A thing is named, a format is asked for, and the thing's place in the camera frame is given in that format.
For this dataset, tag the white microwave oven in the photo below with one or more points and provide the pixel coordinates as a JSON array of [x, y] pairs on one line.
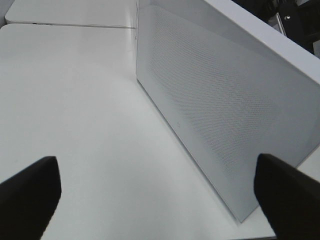
[[290, 51]]

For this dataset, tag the white microwave door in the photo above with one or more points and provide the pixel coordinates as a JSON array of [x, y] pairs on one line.
[[226, 96]]

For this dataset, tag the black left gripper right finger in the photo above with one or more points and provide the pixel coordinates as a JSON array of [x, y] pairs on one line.
[[289, 199]]

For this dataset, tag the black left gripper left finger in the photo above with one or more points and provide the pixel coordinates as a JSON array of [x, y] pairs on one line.
[[29, 199]]

